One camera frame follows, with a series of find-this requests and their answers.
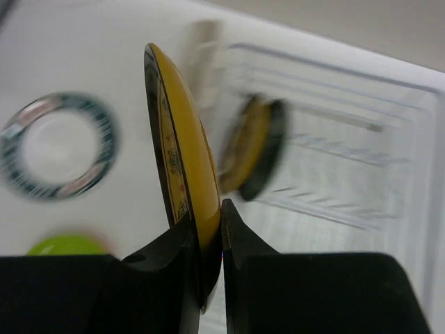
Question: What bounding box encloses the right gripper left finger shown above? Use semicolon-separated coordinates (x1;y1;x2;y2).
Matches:
1;213;201;333

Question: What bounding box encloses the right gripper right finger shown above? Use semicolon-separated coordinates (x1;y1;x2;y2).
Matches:
221;199;430;333

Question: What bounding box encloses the lime green plate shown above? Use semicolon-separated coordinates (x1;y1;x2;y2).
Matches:
26;233;110;256

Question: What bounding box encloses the brown patterned plate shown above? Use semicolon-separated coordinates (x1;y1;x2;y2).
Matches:
144;43;221;311

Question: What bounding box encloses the yellow brown front plate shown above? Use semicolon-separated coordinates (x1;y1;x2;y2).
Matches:
219;95;271;193

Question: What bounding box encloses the dark green plate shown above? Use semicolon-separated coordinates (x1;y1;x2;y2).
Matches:
237;99;289;202

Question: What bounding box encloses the orange plastic plate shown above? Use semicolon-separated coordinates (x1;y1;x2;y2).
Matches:
84;231;116;254

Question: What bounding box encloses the cream plastic cutlery holder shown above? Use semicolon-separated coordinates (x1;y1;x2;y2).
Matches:
180;19;223;111

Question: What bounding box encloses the white wire dish rack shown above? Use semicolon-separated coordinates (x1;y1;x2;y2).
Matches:
194;42;445;334

